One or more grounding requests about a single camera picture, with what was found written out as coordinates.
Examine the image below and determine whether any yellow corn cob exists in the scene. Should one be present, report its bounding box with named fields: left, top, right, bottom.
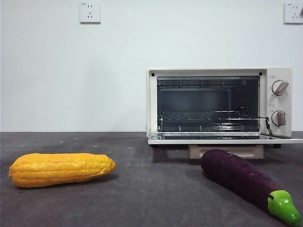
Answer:
left=9, top=153, right=117, bottom=189

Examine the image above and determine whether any white wall socket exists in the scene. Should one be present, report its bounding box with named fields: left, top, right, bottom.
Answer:
left=80, top=1, right=102, bottom=24
left=284, top=1, right=303, bottom=25

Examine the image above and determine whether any cream Toshiba toaster oven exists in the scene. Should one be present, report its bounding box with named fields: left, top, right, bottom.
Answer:
left=146, top=67, right=293, bottom=148

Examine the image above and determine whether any oven timer knob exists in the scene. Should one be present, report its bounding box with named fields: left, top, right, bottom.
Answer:
left=271, top=110, right=287, bottom=126

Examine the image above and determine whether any purple eggplant with green stem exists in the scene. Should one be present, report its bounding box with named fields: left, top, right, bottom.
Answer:
left=200, top=148, right=303, bottom=225

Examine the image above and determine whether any oven temperature knob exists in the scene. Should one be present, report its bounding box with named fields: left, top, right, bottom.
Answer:
left=271, top=80, right=290, bottom=96

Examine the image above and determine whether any oven door with beige handle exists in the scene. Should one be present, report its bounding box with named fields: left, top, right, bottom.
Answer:
left=148, top=117, right=303, bottom=159

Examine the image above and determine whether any metal wire oven rack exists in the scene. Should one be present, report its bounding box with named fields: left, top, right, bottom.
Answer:
left=157, top=109, right=270, bottom=132

